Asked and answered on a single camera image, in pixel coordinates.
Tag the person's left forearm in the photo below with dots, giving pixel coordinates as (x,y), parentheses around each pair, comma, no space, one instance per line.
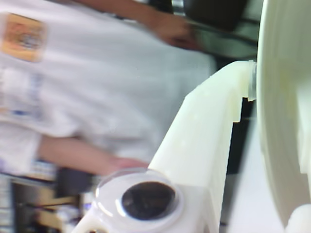
(136,12)

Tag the black chair with chrome frame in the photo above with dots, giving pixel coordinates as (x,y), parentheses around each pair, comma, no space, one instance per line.
(209,12)

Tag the googly eye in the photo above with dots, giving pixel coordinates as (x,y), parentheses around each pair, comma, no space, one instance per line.
(148,201)

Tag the person's right hand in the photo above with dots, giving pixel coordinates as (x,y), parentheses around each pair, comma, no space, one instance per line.
(128,164)

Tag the person's left hand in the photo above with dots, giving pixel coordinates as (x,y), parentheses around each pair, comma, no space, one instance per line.
(177,31)

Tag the person's right forearm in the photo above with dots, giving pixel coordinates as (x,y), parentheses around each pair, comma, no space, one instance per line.
(73,153)

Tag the white plate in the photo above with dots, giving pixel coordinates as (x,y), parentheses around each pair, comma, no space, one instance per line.
(274,97)

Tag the person in white shirt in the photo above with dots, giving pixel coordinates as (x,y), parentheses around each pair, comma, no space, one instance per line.
(97,85)

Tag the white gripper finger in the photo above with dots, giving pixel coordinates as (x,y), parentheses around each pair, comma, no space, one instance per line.
(305,126)
(199,136)

